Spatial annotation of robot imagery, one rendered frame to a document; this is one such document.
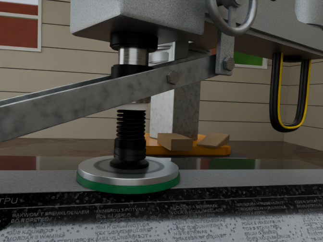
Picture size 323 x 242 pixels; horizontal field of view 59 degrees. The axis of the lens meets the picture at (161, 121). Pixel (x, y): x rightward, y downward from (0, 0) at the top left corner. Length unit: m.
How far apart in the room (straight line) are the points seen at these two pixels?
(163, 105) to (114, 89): 0.97
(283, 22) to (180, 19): 0.38
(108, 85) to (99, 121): 6.21
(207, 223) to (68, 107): 0.32
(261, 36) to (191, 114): 0.80
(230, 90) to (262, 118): 1.19
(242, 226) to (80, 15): 0.51
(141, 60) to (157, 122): 0.94
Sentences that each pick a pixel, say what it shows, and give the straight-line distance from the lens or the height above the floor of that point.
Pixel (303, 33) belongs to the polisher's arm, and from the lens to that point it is 0.97.
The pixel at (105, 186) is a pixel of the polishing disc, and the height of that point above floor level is 0.83.
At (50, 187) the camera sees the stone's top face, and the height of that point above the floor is 0.82.
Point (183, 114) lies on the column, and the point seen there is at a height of 0.92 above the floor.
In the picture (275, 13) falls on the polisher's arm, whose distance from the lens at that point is 0.84.
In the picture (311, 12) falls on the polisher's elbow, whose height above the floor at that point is 1.29.
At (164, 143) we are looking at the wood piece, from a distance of 1.28.
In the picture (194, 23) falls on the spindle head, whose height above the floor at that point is 1.14.
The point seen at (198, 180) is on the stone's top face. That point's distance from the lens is 0.64.
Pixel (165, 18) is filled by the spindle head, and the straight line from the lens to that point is 0.54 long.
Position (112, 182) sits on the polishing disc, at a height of 0.84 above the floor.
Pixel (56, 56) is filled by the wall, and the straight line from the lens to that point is 6.80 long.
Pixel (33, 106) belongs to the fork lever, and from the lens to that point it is 0.47.
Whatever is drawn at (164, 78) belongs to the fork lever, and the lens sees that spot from 0.59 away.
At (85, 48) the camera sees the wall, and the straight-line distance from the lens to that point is 6.78.
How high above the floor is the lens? 1.00
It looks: 4 degrees down
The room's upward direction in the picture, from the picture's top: 3 degrees clockwise
